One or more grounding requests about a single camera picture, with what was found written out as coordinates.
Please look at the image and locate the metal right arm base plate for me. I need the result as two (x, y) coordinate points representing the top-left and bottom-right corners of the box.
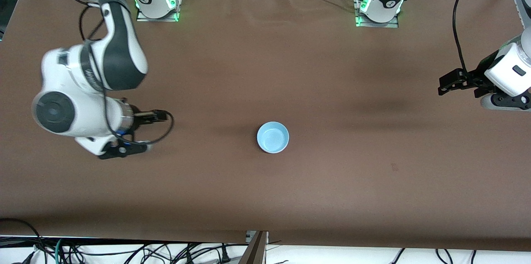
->
(136, 0), (183, 22)

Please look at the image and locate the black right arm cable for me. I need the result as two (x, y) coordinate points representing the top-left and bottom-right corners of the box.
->
(78, 0), (175, 146)

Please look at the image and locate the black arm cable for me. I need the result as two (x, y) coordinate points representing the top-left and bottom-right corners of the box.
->
(78, 0), (175, 146)
(452, 0), (486, 74)

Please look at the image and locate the brown table cover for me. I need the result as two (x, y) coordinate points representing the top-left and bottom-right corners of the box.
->
(0, 0), (531, 252)

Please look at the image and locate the black frame rail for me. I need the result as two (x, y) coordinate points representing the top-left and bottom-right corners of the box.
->
(0, 235), (249, 246)

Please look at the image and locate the brown wooden post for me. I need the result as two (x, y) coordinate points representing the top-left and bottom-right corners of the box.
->
(239, 231), (268, 264)

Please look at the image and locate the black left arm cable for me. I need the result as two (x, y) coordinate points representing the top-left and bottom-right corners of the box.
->
(452, 0), (486, 74)

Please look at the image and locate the black curved cable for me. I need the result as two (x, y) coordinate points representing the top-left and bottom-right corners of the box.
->
(0, 218), (42, 252)

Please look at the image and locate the blue bowl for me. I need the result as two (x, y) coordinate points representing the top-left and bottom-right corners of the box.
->
(257, 121), (290, 154)

